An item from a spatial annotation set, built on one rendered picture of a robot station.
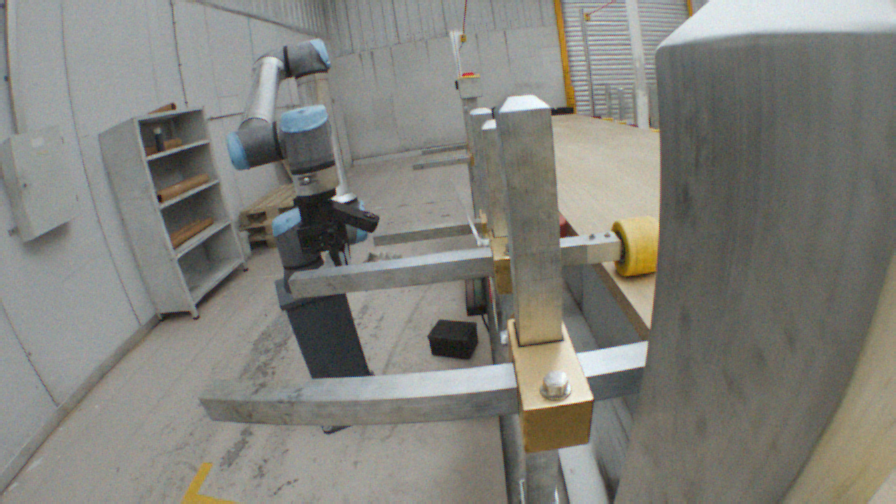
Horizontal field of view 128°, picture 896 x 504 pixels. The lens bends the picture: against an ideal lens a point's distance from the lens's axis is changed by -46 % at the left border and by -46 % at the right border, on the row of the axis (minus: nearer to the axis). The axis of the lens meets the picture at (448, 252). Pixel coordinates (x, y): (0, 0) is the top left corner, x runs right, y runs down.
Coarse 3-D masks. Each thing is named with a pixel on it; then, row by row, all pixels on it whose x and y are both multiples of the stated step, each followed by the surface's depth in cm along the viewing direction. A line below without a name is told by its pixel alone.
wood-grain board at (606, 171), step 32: (576, 128) 217; (608, 128) 205; (640, 128) 196; (576, 160) 131; (608, 160) 125; (640, 160) 121; (576, 192) 94; (608, 192) 91; (640, 192) 88; (576, 224) 74; (608, 224) 72; (608, 288) 55; (640, 288) 49; (640, 320) 43
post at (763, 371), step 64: (768, 0) 2; (832, 0) 1; (704, 64) 3; (768, 64) 2; (832, 64) 1; (704, 128) 3; (768, 128) 2; (832, 128) 2; (704, 192) 4; (768, 192) 3; (832, 192) 2; (704, 256) 4; (768, 256) 3; (832, 256) 2; (704, 320) 4; (768, 320) 3; (832, 320) 2; (704, 384) 4; (768, 384) 3; (832, 384) 2; (640, 448) 6; (704, 448) 4; (768, 448) 2; (832, 448) 2
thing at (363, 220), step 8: (328, 208) 75; (336, 208) 75; (344, 208) 77; (352, 208) 78; (328, 216) 76; (336, 216) 76; (344, 216) 76; (352, 216) 76; (360, 216) 76; (368, 216) 77; (376, 216) 79; (352, 224) 76; (360, 224) 76; (368, 224) 76; (376, 224) 77
